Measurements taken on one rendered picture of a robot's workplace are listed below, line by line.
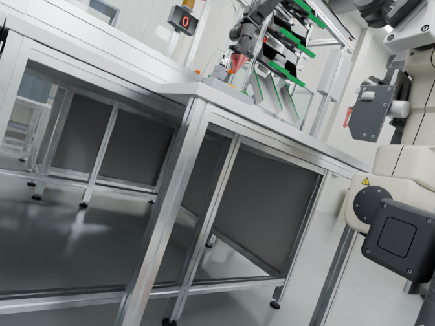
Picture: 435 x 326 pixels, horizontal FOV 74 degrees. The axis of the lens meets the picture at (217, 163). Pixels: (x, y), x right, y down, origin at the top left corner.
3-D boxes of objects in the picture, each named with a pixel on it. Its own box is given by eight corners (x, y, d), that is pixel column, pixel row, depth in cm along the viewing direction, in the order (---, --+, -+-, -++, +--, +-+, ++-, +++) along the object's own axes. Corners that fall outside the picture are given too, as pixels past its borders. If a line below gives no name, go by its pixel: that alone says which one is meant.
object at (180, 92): (387, 181, 113) (390, 174, 113) (195, 94, 63) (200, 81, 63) (269, 149, 171) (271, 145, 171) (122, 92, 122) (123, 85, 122)
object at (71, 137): (245, 224, 340) (269, 156, 336) (31, 199, 196) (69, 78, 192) (224, 213, 368) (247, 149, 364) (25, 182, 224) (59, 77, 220)
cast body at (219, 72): (224, 81, 127) (230, 66, 127) (217, 77, 125) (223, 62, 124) (213, 81, 134) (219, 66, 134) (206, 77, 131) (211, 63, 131)
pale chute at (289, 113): (293, 124, 152) (300, 119, 149) (275, 116, 145) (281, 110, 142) (281, 88, 168) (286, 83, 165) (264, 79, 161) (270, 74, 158)
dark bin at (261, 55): (287, 76, 143) (296, 63, 140) (267, 65, 136) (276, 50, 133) (263, 59, 164) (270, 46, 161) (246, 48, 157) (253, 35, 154)
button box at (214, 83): (250, 114, 111) (255, 99, 111) (209, 94, 98) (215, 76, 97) (237, 112, 117) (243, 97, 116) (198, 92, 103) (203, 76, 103)
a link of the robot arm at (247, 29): (250, 19, 117) (259, 26, 120) (239, 22, 122) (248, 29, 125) (244, 35, 117) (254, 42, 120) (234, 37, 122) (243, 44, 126)
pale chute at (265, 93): (276, 114, 142) (283, 108, 139) (256, 105, 135) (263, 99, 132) (265, 78, 158) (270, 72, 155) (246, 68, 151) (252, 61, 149)
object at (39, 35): (333, 170, 159) (334, 165, 159) (4, 26, 61) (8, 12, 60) (193, 130, 265) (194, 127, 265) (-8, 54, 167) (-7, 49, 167)
